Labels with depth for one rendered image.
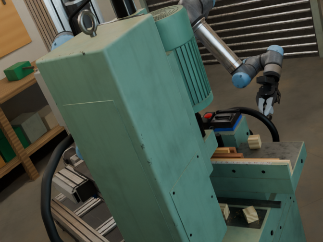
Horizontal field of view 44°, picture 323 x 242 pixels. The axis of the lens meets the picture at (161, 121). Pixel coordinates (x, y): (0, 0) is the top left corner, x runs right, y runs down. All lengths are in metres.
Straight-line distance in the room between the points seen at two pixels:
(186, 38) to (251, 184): 0.52
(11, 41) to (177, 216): 3.81
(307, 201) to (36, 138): 2.71
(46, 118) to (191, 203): 3.30
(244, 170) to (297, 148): 0.21
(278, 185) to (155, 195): 0.47
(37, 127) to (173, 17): 3.23
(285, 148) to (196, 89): 0.41
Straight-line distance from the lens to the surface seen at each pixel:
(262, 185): 1.36
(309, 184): 2.72
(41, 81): 1.07
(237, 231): 1.33
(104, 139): 0.99
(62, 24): 1.97
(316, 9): 4.29
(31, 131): 4.22
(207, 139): 1.37
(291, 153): 1.42
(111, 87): 0.88
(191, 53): 1.21
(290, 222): 1.57
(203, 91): 1.25
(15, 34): 4.70
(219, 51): 1.81
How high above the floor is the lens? 1.70
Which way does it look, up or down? 25 degrees down
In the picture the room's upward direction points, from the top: 21 degrees counter-clockwise
